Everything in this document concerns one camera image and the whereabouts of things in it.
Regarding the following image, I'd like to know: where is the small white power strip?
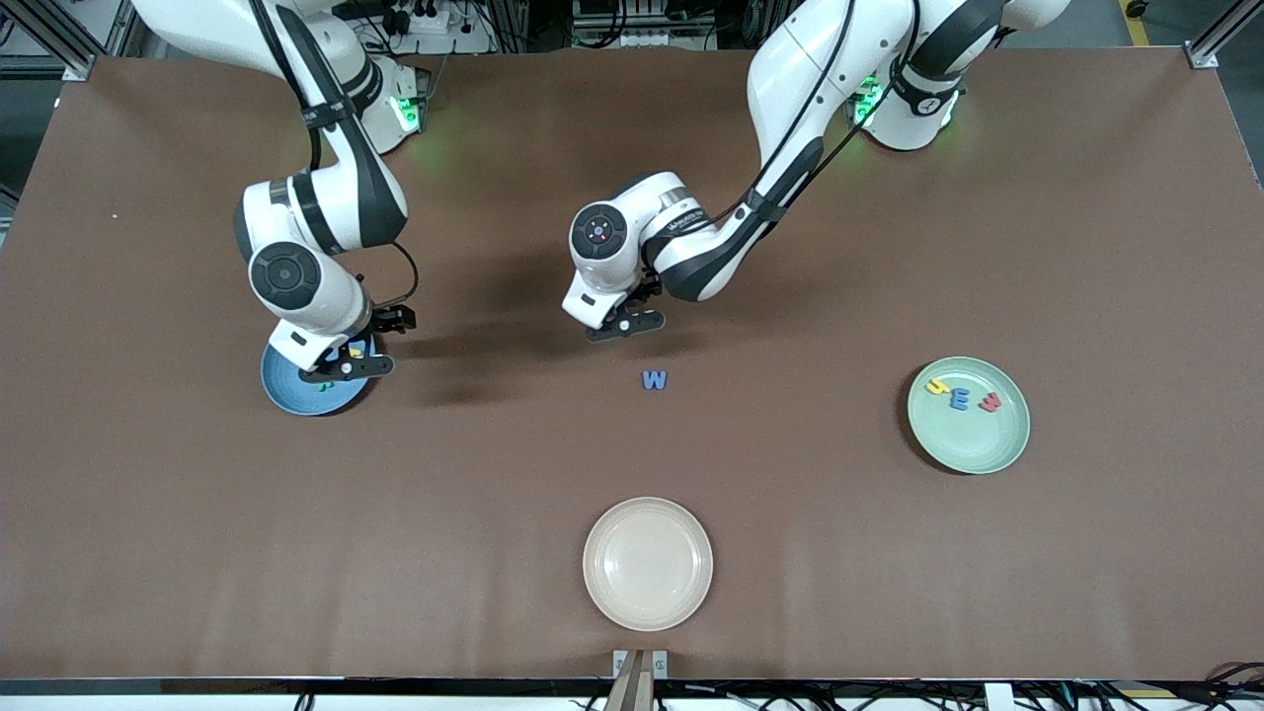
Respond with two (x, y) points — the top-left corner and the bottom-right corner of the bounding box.
(592, 28), (682, 50)

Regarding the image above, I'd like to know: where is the brown table mat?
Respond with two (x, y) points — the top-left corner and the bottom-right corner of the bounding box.
(0, 47), (1264, 682)

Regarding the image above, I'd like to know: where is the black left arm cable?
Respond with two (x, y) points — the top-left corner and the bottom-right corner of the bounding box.
(731, 0), (924, 228)

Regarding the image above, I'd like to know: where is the white power strip with plugs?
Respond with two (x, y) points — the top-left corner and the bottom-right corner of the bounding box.
(380, 0), (495, 55)

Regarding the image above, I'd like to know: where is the beige plate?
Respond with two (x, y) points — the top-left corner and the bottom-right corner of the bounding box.
(582, 496), (714, 633)

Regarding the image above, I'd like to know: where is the blue plate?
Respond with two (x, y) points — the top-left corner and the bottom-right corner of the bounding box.
(260, 336), (378, 417)

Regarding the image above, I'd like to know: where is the black floor cable bundle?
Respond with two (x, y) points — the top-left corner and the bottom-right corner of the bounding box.
(583, 662), (1264, 711)

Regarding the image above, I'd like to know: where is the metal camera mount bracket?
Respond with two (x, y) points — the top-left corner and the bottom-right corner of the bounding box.
(612, 649), (670, 711)

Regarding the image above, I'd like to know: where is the green plate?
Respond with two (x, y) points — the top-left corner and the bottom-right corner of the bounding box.
(907, 355), (1031, 476)

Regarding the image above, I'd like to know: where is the aluminium frame post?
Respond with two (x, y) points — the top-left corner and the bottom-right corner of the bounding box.
(1185, 0), (1264, 70)
(0, 0), (139, 82)

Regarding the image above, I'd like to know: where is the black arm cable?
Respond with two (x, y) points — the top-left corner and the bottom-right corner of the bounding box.
(731, 0), (924, 228)
(247, 0), (421, 309)

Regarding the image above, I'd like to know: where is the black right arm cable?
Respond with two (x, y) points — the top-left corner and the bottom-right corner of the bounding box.
(247, 0), (421, 309)

